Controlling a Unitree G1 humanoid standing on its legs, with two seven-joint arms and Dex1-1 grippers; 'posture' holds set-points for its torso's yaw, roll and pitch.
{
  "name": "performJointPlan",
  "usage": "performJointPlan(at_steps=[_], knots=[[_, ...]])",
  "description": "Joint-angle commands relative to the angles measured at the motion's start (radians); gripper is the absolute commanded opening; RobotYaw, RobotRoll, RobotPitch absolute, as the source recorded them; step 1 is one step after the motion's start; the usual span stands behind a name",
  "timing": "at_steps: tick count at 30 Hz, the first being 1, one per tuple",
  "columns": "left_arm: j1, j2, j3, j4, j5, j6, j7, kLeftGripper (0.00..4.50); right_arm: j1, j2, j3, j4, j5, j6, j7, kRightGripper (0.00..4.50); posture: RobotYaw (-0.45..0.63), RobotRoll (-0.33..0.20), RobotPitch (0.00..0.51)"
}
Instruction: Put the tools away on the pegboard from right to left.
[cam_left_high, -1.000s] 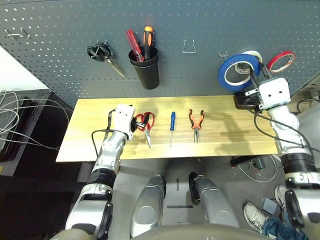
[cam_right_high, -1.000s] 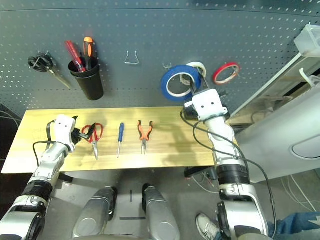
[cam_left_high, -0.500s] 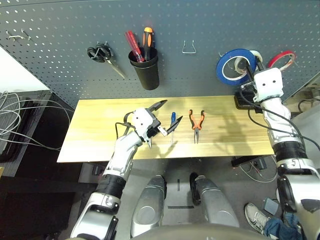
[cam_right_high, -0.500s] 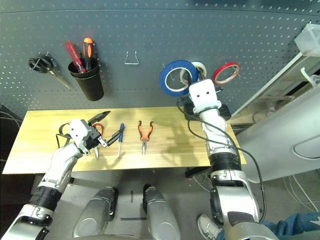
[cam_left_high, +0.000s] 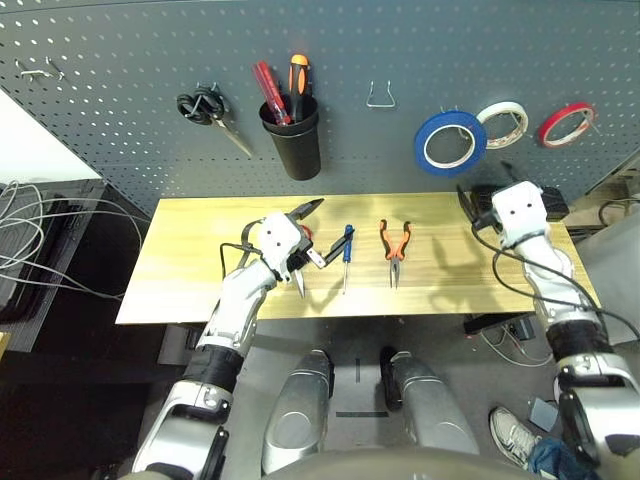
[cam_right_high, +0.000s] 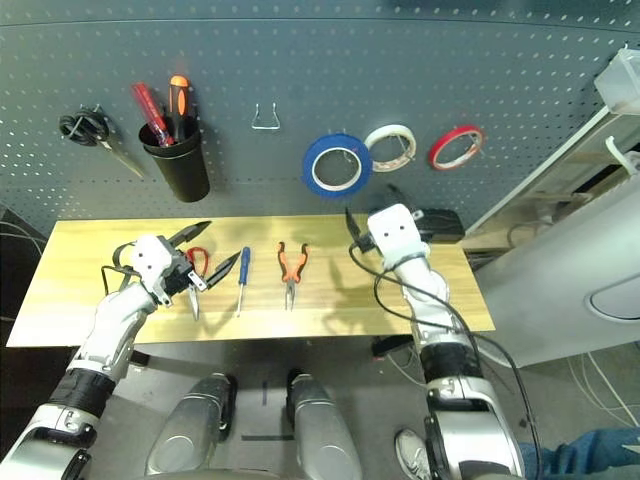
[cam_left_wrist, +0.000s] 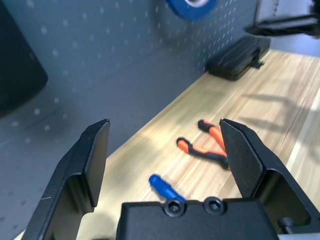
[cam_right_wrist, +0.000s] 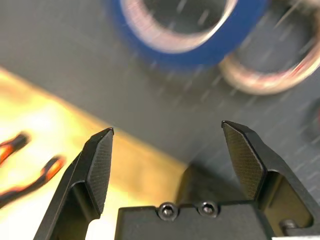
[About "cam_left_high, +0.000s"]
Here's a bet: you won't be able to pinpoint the silver robot leg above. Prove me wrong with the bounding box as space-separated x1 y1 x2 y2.
379 345 481 456
262 349 335 474

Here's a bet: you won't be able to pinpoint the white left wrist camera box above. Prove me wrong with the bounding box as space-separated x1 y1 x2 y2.
257 212 309 284

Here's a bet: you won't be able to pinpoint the grey robot torso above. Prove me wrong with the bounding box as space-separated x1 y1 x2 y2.
119 447 531 480

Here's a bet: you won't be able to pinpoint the orange black screwdriver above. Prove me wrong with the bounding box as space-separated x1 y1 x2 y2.
287 53 312 124

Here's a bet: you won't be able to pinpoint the grey cable bundle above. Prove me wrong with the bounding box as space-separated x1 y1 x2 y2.
0 182 151 301

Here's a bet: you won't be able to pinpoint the blue tape roll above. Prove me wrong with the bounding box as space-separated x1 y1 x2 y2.
413 110 489 179

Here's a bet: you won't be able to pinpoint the black plastic case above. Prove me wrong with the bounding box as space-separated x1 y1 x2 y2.
457 185 569 227

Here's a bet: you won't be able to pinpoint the white sneaker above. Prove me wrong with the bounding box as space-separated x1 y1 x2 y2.
488 405 542 469

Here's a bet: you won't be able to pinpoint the white floor cable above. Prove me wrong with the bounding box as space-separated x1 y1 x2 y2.
479 329 554 369

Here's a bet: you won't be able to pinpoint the red tape roll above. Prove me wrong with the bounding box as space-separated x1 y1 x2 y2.
537 102 597 150

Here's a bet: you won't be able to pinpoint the black handled scissors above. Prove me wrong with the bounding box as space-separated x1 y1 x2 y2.
176 84 255 159

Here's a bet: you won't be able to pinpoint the orange black needle-nose pliers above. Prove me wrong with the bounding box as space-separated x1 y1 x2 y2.
378 218 414 291

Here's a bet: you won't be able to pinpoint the light grey cover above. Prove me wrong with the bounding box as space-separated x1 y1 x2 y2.
574 209 640 346

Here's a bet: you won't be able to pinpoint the silver left robot leg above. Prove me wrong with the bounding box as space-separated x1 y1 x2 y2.
262 349 335 474

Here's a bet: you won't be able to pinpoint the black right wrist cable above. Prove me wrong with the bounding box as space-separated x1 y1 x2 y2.
469 209 640 351

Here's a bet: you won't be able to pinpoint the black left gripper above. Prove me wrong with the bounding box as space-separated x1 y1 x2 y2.
288 197 356 274

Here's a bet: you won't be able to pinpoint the red handled screwdriver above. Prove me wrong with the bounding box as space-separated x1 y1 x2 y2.
251 60 293 127

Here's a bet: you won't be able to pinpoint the grey perforated pegboard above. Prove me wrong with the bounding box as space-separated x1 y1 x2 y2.
0 0 640 221

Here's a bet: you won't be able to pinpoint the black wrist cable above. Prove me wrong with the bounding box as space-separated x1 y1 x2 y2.
469 209 640 351
219 219 266 281

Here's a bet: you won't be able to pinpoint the black cup holder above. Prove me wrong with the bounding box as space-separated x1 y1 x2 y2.
258 94 322 182

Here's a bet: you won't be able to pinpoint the black cable loop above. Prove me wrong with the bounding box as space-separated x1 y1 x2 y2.
597 197 640 226

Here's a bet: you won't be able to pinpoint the white tape roll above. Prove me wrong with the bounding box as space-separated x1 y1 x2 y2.
474 101 530 150

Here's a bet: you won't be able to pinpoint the metal wire loop holder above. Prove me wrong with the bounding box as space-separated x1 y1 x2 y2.
365 79 397 109

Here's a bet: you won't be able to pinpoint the blue handled screwdriver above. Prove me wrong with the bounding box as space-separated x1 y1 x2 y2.
341 224 356 296

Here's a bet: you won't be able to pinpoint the silver right robot leg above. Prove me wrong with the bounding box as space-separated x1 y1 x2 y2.
379 345 481 456

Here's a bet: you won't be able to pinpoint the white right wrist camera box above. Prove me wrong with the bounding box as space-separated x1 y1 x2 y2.
491 180 552 250

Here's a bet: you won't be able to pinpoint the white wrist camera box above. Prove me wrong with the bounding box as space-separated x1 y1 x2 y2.
257 212 309 284
491 180 552 250

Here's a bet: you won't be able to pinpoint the grey foot pedal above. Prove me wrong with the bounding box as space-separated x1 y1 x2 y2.
529 397 560 431

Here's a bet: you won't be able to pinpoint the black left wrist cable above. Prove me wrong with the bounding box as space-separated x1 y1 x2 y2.
219 219 266 281

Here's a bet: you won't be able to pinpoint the red handled scissors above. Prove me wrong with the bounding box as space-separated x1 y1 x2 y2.
292 224 314 300

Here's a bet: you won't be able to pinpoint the black storage rack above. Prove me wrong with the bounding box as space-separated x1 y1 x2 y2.
0 179 109 351

